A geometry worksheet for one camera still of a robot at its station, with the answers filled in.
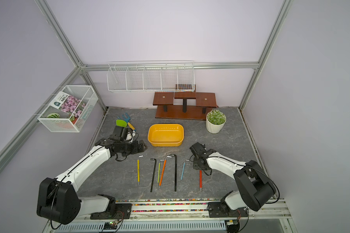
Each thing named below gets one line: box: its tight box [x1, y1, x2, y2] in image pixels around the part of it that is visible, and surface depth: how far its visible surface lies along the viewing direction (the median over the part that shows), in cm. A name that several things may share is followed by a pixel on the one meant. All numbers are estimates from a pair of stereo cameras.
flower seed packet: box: [48, 91, 87, 118], surface depth 76 cm
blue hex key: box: [180, 159, 190, 181], surface depth 89 cm
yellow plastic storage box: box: [147, 123, 185, 148], surface depth 104 cm
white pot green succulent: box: [206, 109, 227, 134], surface depth 98 cm
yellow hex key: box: [137, 154, 144, 186], surface depth 88 cm
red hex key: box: [199, 169, 203, 192], surface depth 85 cm
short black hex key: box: [149, 158, 157, 193], surface depth 88 cm
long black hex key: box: [169, 153, 177, 192], surface depth 88 cm
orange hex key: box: [159, 155, 173, 186], surface depth 90 cm
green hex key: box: [157, 159, 165, 184], surface depth 88 cm
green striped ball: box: [47, 112, 61, 119], surface depth 72 cm
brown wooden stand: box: [152, 91, 218, 120], surface depth 111 cm
